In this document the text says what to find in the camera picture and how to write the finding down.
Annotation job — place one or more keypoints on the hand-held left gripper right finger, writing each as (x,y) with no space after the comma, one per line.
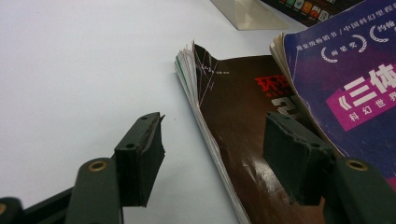
(299,161)

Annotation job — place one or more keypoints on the beige expandable book rack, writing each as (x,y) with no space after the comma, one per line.
(249,15)

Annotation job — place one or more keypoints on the box with coloured icons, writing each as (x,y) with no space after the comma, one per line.
(311,14)

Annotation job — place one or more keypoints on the dark brown cover book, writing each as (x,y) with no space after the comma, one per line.
(243,124)

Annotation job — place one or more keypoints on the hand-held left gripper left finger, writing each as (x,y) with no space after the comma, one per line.
(140,161)

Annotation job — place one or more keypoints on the white board sheet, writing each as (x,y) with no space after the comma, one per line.
(77,77)

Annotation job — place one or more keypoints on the purple and red cover book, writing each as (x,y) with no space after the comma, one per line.
(342,62)

